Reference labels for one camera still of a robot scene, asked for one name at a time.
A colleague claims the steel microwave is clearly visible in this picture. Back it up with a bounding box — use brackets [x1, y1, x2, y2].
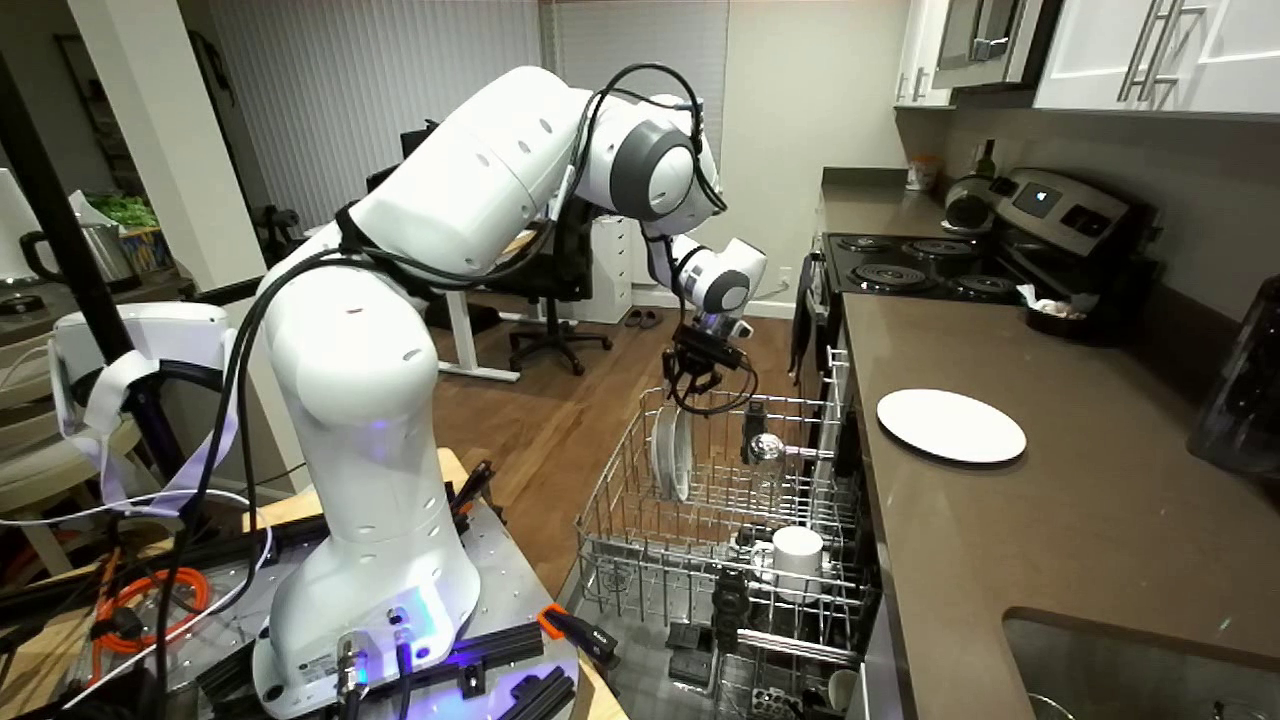
[932, 0, 1068, 97]

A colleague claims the orange and black clamp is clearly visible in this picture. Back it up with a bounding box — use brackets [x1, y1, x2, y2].
[537, 602, 625, 673]

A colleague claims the wooden top desk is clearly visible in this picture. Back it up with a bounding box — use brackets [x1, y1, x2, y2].
[438, 284, 524, 388]

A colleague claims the white drawer cabinet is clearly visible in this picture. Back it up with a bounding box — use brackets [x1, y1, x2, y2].
[585, 215, 646, 329]

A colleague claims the metal robot table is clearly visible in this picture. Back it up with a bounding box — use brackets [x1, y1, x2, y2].
[52, 443, 631, 720]

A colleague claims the wire dishwasher rack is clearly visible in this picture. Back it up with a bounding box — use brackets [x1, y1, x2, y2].
[570, 343, 885, 673]

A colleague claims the dark cutlery basket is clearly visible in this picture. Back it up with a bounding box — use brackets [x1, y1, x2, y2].
[662, 573, 869, 720]

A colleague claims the black and steel stove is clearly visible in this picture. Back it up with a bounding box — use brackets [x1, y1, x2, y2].
[795, 169, 1161, 397]

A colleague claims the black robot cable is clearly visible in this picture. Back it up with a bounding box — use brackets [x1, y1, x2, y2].
[136, 58, 764, 720]

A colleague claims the clear drinking glass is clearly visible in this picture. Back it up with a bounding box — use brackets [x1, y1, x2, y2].
[736, 397, 834, 473]

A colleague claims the black stand pole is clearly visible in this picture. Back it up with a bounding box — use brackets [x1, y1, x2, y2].
[0, 53, 185, 485]

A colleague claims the white upper cabinet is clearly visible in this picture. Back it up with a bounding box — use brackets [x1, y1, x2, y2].
[893, 0, 956, 111]
[1033, 0, 1280, 118]

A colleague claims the white mug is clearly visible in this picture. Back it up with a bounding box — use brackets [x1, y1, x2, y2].
[768, 523, 834, 584]

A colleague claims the orange cable roll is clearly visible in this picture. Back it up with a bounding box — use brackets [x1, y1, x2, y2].
[90, 565, 218, 658]

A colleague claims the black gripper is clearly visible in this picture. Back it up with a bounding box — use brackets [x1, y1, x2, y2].
[663, 317, 750, 412]

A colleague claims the white strap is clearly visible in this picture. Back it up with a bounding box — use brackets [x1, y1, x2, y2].
[49, 299, 252, 521]

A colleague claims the green leafy item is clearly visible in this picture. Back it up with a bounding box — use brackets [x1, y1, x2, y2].
[90, 193, 162, 237]

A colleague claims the black computer monitor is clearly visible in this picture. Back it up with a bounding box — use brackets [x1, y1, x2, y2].
[395, 120, 441, 180]

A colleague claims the black office chair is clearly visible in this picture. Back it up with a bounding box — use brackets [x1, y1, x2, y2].
[498, 196, 616, 377]

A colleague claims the steel kitchen sink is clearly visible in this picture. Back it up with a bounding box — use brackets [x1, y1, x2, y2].
[996, 604, 1280, 720]

